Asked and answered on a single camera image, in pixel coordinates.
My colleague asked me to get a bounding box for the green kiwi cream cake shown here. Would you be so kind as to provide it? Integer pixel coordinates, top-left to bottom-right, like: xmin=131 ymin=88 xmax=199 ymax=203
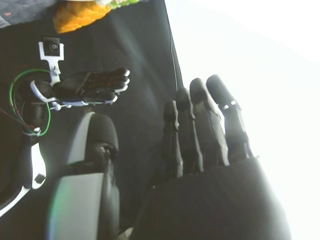
xmin=93 ymin=0 xmax=140 ymax=10

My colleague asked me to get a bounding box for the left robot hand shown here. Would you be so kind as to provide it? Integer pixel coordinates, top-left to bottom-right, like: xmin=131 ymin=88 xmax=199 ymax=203
xmin=46 ymin=74 xmax=293 ymax=240

